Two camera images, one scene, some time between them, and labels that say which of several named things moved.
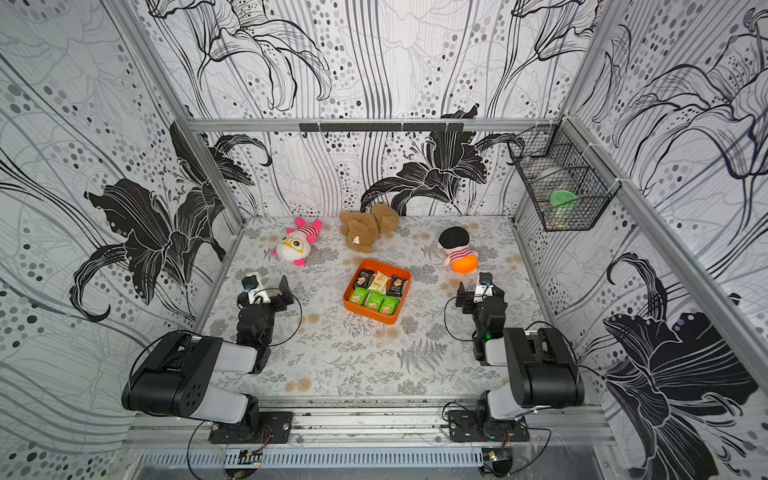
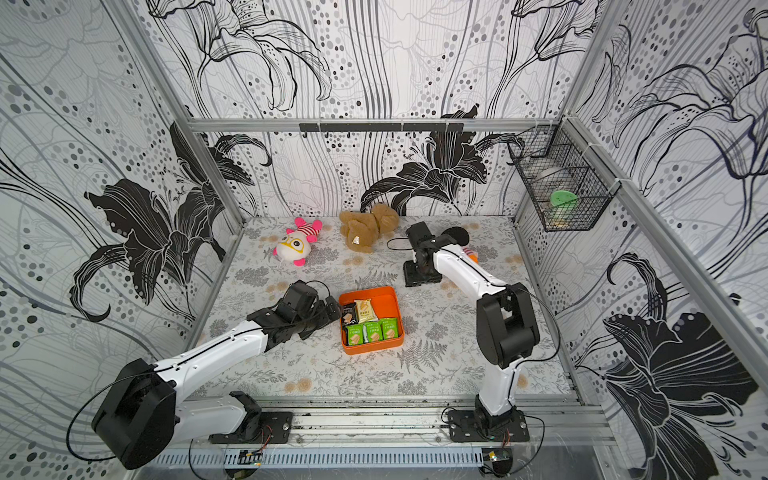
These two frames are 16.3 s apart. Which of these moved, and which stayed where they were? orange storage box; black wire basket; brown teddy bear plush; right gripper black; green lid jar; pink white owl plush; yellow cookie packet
Moved: right gripper black; yellow cookie packet; orange storage box
Stayed: brown teddy bear plush; black wire basket; green lid jar; pink white owl plush
